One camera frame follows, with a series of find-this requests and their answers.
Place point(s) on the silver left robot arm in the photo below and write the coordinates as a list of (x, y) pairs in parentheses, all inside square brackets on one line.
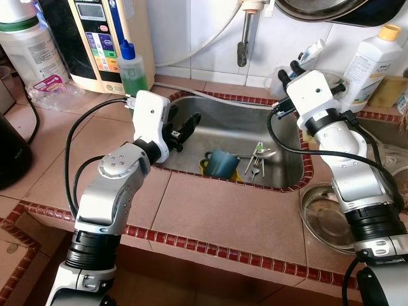
[(108, 197)]

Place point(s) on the white bottle yellow cap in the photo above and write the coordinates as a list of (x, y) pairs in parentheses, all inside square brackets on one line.
[(376, 64)]

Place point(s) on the black electric kettle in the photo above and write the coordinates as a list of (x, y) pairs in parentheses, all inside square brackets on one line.
[(13, 153)]

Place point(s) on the metal spoon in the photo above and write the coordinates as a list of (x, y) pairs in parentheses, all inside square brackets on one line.
[(269, 153)]

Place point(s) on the beige water ionizer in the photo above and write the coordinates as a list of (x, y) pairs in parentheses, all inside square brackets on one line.
[(95, 44)]

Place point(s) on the hanging metal wok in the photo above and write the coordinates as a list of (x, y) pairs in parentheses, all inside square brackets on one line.
[(331, 9)]

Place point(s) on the green dish soap bottle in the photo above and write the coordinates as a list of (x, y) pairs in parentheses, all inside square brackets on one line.
[(132, 80)]

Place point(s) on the metal fork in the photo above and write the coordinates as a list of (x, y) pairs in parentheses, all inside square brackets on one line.
[(256, 171)]

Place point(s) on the white cylinder container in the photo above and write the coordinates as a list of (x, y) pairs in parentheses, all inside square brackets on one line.
[(16, 9)]

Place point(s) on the blue plastic cup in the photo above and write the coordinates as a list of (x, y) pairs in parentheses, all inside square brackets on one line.
[(223, 164)]

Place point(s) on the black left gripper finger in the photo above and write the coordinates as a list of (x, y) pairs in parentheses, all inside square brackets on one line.
[(191, 127)]

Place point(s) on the stainless steel sink basin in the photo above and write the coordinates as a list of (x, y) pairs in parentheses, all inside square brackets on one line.
[(217, 127), (376, 131)]

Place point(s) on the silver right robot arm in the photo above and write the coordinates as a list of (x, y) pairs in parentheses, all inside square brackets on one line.
[(363, 191)]

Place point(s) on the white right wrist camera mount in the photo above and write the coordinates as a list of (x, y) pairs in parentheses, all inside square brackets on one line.
[(312, 92)]

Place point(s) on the yellow sponge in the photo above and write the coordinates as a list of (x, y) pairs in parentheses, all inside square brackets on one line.
[(389, 92)]

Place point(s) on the clear packet pink label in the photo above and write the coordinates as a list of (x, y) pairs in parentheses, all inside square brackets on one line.
[(51, 83)]

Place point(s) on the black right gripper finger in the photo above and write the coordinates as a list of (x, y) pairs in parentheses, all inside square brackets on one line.
[(285, 78), (298, 70)]

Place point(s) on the stainless steel bowl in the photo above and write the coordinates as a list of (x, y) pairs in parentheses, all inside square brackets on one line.
[(325, 220)]

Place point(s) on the white blue toothbrush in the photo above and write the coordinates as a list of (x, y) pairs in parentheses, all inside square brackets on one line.
[(315, 50)]

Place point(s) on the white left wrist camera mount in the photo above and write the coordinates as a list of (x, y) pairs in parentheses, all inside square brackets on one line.
[(152, 121)]

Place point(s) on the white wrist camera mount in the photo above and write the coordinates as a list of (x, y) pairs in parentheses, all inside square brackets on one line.
[(152, 121), (312, 92)]

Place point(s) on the white jar green lid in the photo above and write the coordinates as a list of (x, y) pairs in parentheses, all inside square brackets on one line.
[(32, 57)]

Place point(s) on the chrome wall tap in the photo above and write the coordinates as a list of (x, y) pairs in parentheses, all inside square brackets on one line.
[(242, 54)]

